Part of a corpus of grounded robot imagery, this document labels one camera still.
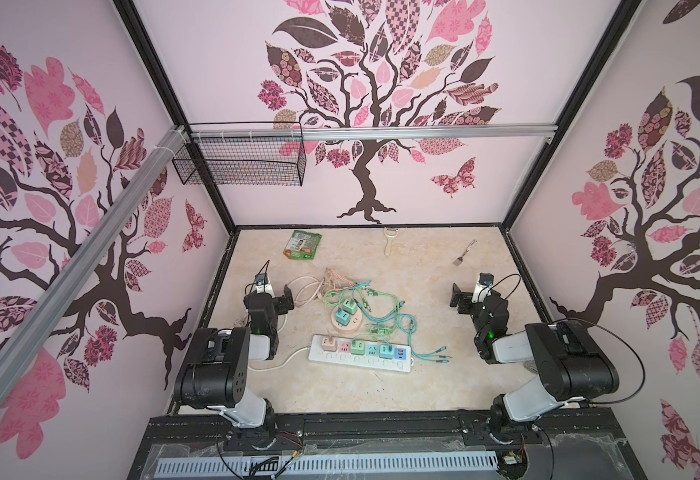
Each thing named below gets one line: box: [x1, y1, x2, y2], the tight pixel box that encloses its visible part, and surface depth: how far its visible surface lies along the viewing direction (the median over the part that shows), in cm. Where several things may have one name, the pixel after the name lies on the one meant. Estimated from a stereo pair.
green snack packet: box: [283, 230, 323, 260], surface depth 116 cm
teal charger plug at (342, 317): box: [336, 307, 351, 326], surface depth 89 cm
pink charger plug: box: [322, 337, 337, 352], surface depth 83 cm
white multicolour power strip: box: [308, 335, 413, 374], surface depth 85 cm
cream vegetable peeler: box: [383, 227, 399, 256], surface depth 120 cm
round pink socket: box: [331, 306, 364, 333], surface depth 93 cm
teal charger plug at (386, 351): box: [379, 344, 394, 360], surface depth 82 cm
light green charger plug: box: [343, 298, 357, 315], surface depth 92 cm
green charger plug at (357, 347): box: [350, 338, 366, 356], surface depth 83 cm
